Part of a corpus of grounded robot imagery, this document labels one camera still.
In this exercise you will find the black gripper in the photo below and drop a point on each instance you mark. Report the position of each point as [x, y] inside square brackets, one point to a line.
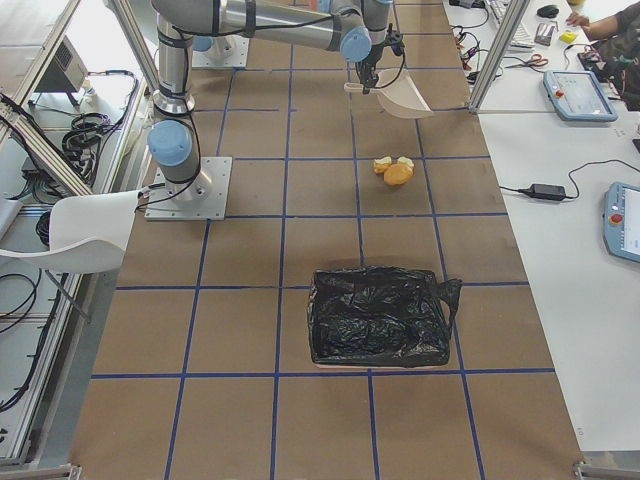
[372, 61]

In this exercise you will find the beige plastic dustpan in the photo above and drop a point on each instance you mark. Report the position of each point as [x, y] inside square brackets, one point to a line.
[399, 96]

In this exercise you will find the bread piece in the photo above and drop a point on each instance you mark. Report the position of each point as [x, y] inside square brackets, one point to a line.
[407, 162]
[382, 164]

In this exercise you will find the brown bread roll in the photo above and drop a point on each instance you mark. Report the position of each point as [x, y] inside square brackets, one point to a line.
[398, 174]

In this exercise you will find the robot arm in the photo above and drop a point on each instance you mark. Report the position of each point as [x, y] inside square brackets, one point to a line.
[245, 112]

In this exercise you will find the bin with black bag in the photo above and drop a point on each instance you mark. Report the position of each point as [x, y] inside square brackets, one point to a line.
[380, 316]

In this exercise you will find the white keyboard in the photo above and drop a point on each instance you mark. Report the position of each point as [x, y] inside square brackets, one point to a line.
[503, 13]

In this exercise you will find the upper blue teach pendant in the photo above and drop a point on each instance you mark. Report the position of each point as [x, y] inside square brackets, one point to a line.
[578, 96]

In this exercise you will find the blue teach pendant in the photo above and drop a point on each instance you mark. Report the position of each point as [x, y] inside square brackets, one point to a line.
[621, 221]
[578, 96]

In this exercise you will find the black power adapter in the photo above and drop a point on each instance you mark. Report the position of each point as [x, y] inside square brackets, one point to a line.
[549, 192]

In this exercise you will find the lower blue teach pendant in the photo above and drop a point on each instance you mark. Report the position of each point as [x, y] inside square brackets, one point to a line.
[621, 221]

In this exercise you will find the white chair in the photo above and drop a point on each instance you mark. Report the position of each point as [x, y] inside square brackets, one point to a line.
[87, 234]

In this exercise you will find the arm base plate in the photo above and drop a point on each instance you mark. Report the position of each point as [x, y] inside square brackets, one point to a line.
[206, 198]
[230, 52]

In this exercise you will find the aluminium frame post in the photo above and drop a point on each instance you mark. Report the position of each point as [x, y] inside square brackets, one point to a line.
[490, 67]

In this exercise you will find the orange handled scissors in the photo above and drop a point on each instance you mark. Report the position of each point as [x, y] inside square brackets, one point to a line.
[535, 61]

